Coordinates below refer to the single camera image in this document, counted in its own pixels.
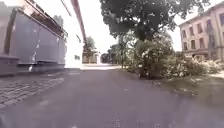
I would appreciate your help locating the green bushes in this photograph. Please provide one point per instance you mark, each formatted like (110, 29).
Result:
(180, 66)

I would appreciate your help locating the beige multi-storey building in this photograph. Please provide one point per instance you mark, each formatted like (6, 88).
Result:
(200, 33)

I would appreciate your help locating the grey cobblestone paving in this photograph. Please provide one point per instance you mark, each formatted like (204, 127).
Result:
(20, 88)

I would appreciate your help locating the low brown building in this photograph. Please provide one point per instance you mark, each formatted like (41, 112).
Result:
(92, 59)

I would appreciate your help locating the large dark tree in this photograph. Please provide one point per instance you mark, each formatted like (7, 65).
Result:
(143, 16)

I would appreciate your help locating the round green tree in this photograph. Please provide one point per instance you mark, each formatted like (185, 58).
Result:
(89, 45)

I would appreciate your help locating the grey asphalt road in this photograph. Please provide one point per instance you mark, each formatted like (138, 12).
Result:
(110, 100)

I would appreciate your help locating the grey panel wall with railing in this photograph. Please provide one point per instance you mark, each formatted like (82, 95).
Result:
(36, 43)

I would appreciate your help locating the white building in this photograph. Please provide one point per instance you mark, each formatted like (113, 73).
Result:
(74, 40)

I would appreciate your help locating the group of dark trees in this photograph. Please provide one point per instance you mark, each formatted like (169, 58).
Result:
(111, 55)

